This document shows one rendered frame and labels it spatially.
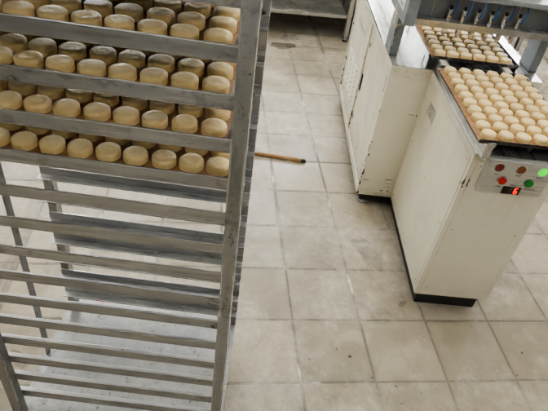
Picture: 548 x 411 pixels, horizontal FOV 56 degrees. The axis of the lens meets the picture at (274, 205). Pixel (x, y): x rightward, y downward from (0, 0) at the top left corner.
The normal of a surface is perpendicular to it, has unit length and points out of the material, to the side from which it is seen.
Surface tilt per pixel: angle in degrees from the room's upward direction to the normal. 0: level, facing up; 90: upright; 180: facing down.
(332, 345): 0
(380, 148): 90
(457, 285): 90
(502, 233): 90
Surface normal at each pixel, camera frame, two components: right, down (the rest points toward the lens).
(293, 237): 0.11, -0.77
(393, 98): -0.02, 0.63
